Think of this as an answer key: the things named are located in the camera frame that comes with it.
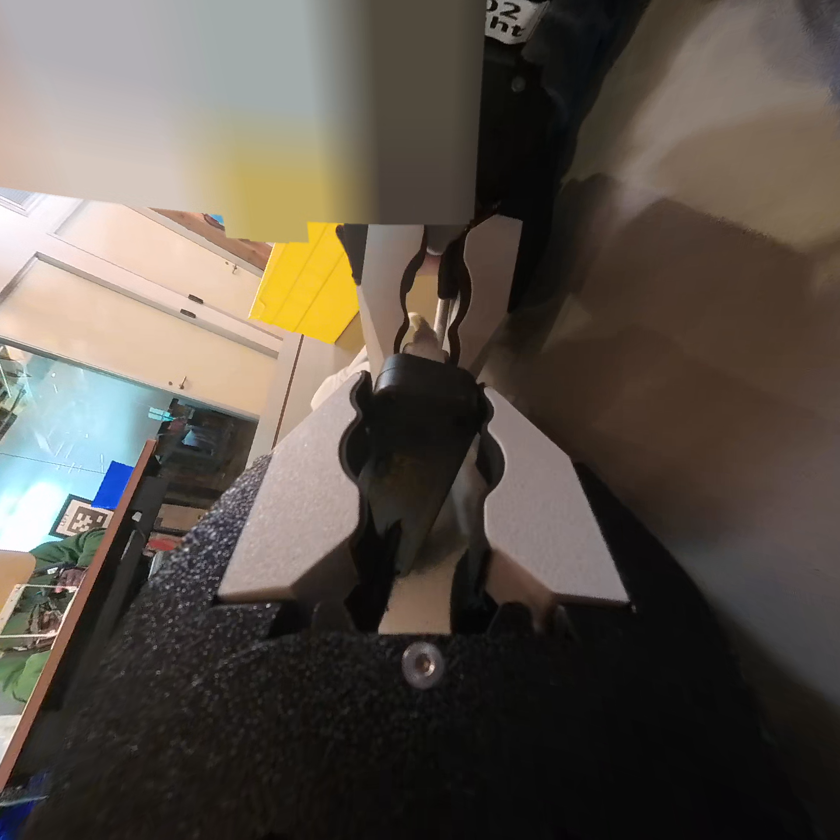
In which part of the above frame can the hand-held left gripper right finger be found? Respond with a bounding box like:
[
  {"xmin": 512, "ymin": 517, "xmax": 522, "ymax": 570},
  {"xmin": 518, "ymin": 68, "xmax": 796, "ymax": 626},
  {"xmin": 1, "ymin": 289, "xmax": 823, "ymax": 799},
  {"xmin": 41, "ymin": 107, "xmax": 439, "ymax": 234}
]
[{"xmin": 459, "ymin": 386, "xmax": 631, "ymax": 627}]

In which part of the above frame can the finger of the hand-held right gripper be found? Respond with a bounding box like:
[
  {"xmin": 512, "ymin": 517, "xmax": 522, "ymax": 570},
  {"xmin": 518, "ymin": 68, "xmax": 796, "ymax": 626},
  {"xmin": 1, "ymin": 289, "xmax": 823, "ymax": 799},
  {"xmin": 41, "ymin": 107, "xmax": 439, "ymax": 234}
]
[
  {"xmin": 357, "ymin": 224, "xmax": 427, "ymax": 374},
  {"xmin": 436, "ymin": 215, "xmax": 525, "ymax": 382}
]

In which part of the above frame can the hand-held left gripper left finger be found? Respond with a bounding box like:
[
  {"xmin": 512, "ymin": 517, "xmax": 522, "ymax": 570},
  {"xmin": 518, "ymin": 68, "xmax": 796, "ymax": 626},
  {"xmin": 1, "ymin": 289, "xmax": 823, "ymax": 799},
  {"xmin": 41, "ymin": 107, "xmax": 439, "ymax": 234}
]
[{"xmin": 215, "ymin": 371, "xmax": 403, "ymax": 618}]

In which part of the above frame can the black power strip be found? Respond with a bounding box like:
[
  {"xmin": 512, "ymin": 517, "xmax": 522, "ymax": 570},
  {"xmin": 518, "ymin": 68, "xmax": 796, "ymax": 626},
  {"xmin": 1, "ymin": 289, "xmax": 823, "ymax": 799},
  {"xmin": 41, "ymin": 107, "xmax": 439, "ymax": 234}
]
[{"xmin": 360, "ymin": 353, "xmax": 485, "ymax": 578}]

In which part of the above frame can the yellow plastic bin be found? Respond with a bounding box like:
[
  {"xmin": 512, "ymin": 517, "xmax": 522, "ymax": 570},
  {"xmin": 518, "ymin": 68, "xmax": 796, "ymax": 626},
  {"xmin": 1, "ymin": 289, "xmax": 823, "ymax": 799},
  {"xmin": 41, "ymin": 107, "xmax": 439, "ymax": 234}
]
[{"xmin": 248, "ymin": 222, "xmax": 361, "ymax": 345}]

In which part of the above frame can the framed tag picture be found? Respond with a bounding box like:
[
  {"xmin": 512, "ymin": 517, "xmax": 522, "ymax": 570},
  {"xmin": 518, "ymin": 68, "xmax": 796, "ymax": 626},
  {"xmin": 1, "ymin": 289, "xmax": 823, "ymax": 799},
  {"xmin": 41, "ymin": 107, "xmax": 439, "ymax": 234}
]
[{"xmin": 51, "ymin": 495, "xmax": 114, "ymax": 539}]

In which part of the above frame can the cream door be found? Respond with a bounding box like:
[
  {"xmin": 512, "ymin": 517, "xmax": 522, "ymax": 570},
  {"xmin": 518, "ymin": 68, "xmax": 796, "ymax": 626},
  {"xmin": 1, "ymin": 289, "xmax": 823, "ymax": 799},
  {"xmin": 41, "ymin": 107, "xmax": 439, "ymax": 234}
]
[
  {"xmin": 0, "ymin": 252, "xmax": 283, "ymax": 421},
  {"xmin": 49, "ymin": 200, "xmax": 280, "ymax": 342}
]

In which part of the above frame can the glass partition window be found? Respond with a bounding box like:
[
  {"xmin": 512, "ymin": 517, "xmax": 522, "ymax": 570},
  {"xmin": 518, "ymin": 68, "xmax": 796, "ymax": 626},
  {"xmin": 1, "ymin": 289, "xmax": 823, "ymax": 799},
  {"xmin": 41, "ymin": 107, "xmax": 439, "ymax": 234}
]
[{"xmin": 0, "ymin": 341, "xmax": 260, "ymax": 559}]

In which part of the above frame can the bare plywood board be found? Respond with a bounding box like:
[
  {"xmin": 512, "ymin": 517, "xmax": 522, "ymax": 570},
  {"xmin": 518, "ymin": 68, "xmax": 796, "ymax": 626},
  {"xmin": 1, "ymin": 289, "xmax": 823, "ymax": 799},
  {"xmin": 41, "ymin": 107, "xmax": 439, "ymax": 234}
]
[{"xmin": 0, "ymin": 550, "xmax": 34, "ymax": 595}]

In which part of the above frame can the white cord connector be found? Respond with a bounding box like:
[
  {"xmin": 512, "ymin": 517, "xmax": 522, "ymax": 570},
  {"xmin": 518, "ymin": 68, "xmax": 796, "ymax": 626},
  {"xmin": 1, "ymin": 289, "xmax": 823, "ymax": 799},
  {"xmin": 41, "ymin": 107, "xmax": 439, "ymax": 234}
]
[{"xmin": 310, "ymin": 351, "xmax": 368, "ymax": 411}]

